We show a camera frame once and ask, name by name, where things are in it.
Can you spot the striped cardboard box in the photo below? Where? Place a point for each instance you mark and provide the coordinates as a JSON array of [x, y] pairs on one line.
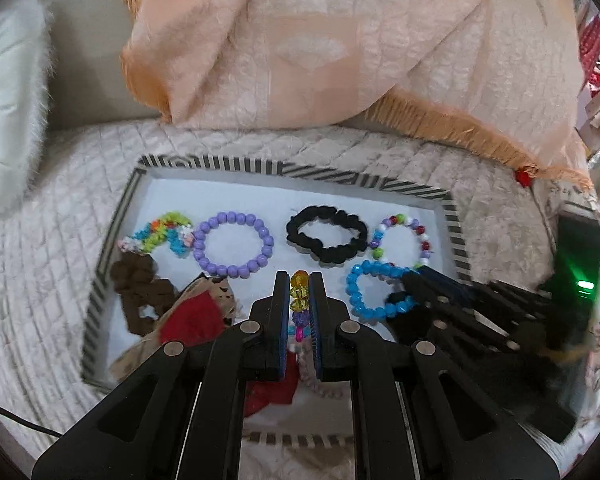
[[280, 200]]

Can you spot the red patterned cloth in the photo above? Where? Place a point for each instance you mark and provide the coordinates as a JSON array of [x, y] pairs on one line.
[[592, 40]]

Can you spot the grey sofa backrest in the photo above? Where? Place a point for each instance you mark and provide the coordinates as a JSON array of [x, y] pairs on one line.
[[90, 60]]

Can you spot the small red object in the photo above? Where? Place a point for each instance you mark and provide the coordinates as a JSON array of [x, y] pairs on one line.
[[525, 176]]

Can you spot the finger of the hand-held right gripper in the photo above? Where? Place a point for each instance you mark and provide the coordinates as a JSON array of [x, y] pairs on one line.
[[455, 287], [430, 310]]

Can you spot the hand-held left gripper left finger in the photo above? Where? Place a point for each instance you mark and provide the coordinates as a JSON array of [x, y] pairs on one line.
[[281, 310]]

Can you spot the red fabric bow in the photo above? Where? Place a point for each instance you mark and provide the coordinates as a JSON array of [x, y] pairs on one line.
[[195, 320]]

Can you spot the peach fringed cloth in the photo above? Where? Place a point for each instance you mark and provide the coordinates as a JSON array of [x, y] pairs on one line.
[[330, 35]]

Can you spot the black scrunchie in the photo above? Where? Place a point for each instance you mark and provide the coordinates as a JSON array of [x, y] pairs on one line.
[[330, 254]]

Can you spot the cream quilted bedcover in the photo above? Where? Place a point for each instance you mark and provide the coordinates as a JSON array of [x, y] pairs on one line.
[[55, 200]]

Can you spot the beige fabric bow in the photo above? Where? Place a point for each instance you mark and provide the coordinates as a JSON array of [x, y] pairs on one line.
[[215, 290]]

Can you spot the brown scrunchie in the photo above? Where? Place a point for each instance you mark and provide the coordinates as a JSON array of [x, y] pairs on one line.
[[135, 280]]

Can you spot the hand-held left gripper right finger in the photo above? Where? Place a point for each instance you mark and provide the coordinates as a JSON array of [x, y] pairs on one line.
[[316, 310]]

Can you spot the white round cushion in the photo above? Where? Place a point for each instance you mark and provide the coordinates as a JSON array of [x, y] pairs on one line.
[[5, 85]]

